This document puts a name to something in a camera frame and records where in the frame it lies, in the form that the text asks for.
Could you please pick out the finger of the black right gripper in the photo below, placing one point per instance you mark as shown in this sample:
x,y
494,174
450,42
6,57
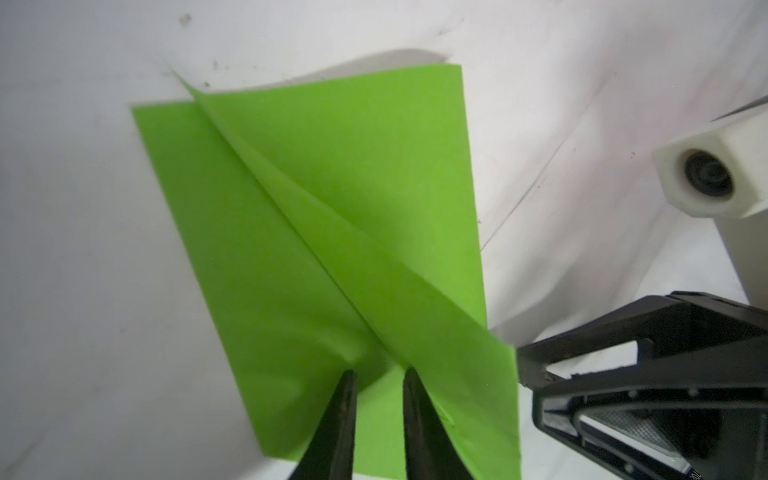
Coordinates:
x,y
661,326
696,415

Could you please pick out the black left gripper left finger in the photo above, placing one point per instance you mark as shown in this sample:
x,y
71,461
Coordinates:
x,y
330,453

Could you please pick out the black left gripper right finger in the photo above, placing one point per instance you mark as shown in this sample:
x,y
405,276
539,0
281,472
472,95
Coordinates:
x,y
429,452

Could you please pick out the green square paper sheet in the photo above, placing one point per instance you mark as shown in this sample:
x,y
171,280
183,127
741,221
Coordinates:
x,y
331,226

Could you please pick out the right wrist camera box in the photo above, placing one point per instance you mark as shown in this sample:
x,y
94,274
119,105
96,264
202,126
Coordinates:
x,y
719,171

